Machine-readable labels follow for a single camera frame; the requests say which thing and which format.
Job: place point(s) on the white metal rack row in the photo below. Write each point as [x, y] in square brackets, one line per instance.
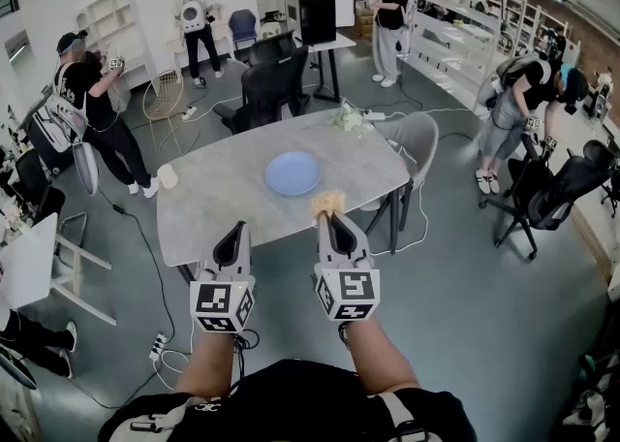
[450, 50]

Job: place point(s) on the grey fabric chair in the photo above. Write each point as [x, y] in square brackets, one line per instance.
[412, 137]

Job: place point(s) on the cream mug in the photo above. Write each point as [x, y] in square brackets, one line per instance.
[168, 177]

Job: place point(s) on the black metal-frame chair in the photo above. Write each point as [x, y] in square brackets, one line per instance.
[34, 178]

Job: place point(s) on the person's left forearm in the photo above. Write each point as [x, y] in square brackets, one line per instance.
[208, 362]

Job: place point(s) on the white bookshelf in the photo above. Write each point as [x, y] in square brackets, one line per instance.
[138, 42]

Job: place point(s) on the person's right forearm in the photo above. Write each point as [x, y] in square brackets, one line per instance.
[378, 357]

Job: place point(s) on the black office chair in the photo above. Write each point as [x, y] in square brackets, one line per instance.
[557, 198]
[266, 91]
[271, 47]

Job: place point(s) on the white power strip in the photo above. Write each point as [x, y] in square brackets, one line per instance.
[374, 116]
[189, 113]
[158, 346]

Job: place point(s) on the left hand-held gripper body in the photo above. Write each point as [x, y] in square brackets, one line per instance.
[213, 299]

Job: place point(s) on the white flower bouquet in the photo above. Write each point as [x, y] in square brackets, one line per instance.
[349, 119]

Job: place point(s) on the white desk with black legs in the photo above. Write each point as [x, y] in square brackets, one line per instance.
[341, 40]

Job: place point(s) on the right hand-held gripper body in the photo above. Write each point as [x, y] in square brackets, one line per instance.
[356, 287]

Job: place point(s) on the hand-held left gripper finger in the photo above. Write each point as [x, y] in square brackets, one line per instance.
[209, 258]
[244, 248]

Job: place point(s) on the person's black shirt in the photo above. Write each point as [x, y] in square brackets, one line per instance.
[300, 406]

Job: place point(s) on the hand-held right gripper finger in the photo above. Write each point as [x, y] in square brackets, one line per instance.
[324, 241]
[356, 239]

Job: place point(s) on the blue chair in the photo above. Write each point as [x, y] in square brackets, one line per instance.
[242, 23]

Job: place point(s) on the black cabinet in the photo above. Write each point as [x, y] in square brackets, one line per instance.
[317, 18]

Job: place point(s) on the blue big plate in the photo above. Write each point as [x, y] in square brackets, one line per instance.
[293, 173]

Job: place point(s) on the yellow sponge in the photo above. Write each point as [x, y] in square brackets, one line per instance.
[329, 201]

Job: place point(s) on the white side table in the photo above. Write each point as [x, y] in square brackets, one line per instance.
[29, 261]

